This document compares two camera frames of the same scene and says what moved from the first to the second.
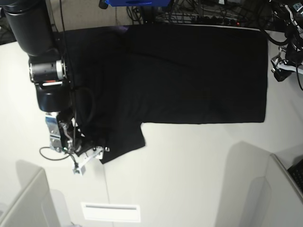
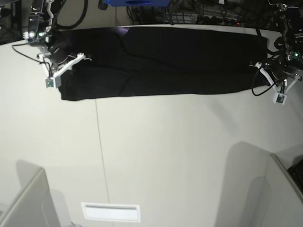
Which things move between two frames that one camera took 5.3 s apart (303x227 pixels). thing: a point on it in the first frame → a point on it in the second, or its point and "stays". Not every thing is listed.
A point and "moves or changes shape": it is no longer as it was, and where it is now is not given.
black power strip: [214, 20] stays
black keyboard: [296, 171] stays
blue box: [138, 3] stays
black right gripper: [62, 128] → [54, 41]
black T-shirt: [124, 76] moves or changes shape
